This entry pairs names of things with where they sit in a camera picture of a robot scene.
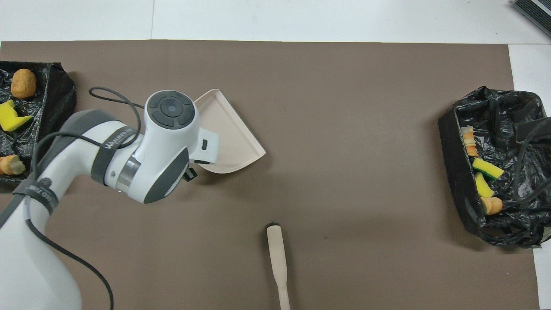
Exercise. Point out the striped toy croissant piece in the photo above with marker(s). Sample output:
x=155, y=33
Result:
x=469, y=142

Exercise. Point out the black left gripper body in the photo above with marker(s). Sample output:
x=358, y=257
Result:
x=190, y=174

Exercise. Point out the plump toy croissant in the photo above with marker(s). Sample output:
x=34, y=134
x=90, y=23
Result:
x=10, y=165

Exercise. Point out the beige hand brush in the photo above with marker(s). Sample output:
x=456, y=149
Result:
x=277, y=254

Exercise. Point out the small green yellow sponge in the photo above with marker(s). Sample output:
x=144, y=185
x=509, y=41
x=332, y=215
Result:
x=483, y=187

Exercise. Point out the all yellow sponge piece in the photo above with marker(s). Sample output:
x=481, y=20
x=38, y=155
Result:
x=12, y=118

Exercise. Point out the pale toy toast piece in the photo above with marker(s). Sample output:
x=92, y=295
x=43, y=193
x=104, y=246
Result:
x=493, y=205

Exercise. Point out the oval golden toy bread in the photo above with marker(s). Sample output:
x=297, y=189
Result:
x=23, y=84

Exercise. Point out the large green yellow sponge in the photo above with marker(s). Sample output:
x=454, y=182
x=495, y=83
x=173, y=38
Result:
x=488, y=168

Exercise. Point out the dark grey ribbed panel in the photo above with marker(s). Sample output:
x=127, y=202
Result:
x=536, y=9

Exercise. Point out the black bag lined bin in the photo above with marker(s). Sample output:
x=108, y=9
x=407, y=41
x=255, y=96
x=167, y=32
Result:
x=56, y=94
x=512, y=112

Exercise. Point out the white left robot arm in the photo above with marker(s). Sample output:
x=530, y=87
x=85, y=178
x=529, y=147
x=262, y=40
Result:
x=163, y=142

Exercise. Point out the beige plastic dustpan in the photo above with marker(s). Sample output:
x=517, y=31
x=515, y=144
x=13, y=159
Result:
x=228, y=137

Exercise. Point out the brown table mat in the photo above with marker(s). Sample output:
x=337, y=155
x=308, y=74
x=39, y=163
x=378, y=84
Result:
x=344, y=129

